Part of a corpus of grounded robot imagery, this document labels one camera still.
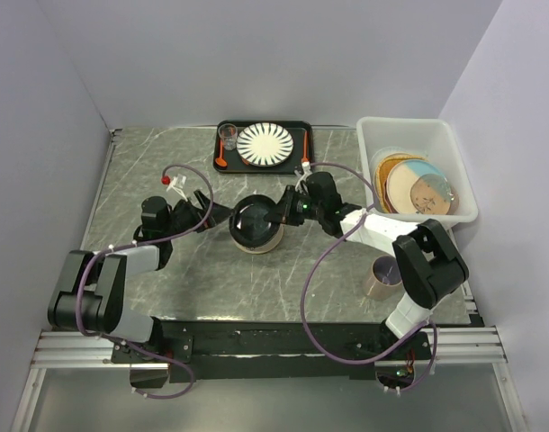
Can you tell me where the pink beige mug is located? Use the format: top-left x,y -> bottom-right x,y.
363,255 -> 402,301

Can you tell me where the blue grey plate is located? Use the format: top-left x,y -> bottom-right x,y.
386,160 -> 446,214

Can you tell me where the dark metallic bowl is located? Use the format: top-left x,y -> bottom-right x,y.
409,174 -> 460,215

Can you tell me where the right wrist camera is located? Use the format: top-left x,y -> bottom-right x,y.
294,161 -> 312,178

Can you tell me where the white plastic bin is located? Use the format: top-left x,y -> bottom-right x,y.
356,116 -> 479,229

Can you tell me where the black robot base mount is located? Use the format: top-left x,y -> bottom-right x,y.
111,320 -> 431,389

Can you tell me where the beige rimmed bottom bowl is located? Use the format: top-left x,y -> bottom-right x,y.
234,226 -> 284,255

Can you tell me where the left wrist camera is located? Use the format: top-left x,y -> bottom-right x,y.
161,175 -> 188,200

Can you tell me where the black glossy bowl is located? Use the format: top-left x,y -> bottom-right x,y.
229,194 -> 281,247

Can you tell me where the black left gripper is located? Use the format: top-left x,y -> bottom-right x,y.
163,189 -> 236,239

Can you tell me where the orange woven pattern plate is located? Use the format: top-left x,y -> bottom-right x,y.
374,152 -> 425,213

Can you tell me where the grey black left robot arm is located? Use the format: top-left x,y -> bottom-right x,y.
47,190 -> 232,362

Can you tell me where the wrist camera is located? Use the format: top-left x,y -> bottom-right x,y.
161,175 -> 188,200
294,161 -> 312,178

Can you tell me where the clear drinking glass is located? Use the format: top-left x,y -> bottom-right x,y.
217,122 -> 238,151

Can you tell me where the striped white blue plate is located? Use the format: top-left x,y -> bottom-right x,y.
236,122 -> 294,167

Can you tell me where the black serving tray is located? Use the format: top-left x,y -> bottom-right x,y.
212,120 -> 315,176

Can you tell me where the orange spoon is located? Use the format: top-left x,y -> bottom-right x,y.
215,140 -> 228,168

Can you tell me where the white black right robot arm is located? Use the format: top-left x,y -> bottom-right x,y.
265,171 -> 470,358

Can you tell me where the orange fork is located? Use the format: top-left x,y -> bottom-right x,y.
301,131 -> 310,163

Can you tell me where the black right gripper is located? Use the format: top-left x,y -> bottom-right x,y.
265,184 -> 325,226

